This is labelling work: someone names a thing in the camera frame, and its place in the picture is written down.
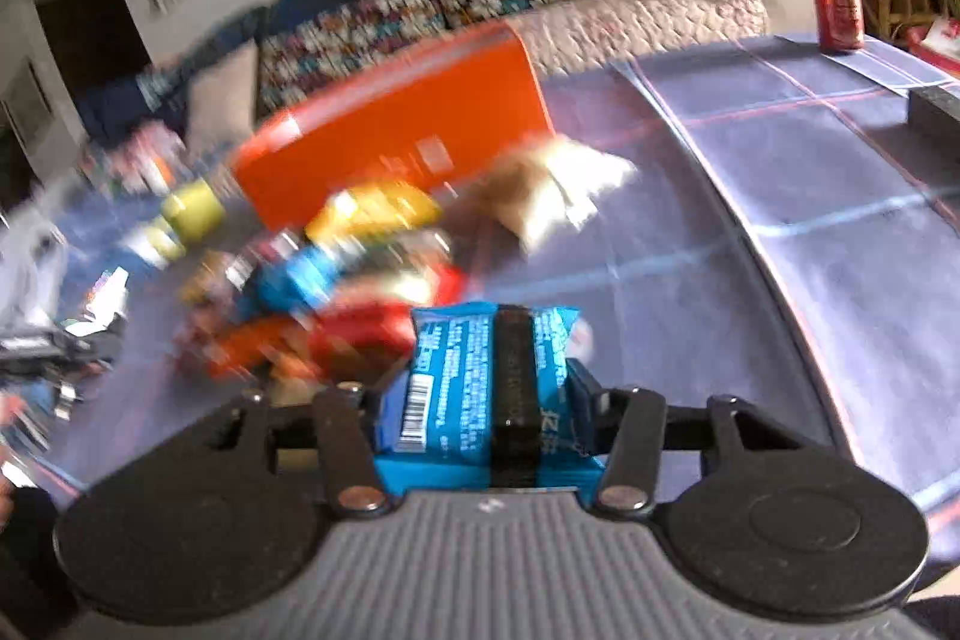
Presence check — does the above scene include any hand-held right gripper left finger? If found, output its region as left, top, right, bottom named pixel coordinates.
left=212, top=362, right=413, bottom=522

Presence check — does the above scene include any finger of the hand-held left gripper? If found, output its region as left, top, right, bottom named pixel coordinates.
left=0, top=323, right=125, bottom=378

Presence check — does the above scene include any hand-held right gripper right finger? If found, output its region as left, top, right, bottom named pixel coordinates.
left=566, top=357, right=800, bottom=522

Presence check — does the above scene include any blue black-striped snack packet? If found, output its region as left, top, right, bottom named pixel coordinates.
left=371, top=302, right=608, bottom=492

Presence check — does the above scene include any orange box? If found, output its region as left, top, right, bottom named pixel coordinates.
left=229, top=21, right=557, bottom=234

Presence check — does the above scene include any red snack packet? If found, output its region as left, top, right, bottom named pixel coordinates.
left=309, top=301, right=421, bottom=380
left=360, top=257, right=467, bottom=311

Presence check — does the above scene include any orange snack packet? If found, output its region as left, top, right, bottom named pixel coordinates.
left=206, top=316, right=308, bottom=382

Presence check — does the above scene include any brown white snack packet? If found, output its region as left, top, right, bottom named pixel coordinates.
left=476, top=136, right=640, bottom=255

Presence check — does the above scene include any yellow mug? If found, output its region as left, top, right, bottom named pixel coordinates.
left=142, top=176, right=227, bottom=266

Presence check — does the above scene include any yellow chip bag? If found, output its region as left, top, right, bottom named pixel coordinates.
left=306, top=179, right=445, bottom=245

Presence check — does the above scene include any dark blue clothes pile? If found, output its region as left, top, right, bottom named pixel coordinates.
left=82, top=62, right=196, bottom=139

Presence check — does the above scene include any beige pillow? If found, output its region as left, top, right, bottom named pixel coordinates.
left=184, top=40, right=260, bottom=161

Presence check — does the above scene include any beige quilted sofa cover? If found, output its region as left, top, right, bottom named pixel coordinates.
left=502, top=0, right=770, bottom=79

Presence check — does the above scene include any grey box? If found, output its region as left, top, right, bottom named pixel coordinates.
left=907, top=83, right=960, bottom=145

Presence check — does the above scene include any red soda can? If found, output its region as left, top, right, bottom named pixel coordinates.
left=812, top=0, right=868, bottom=53

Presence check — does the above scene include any red white packet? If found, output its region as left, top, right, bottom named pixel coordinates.
left=904, top=17, right=960, bottom=79

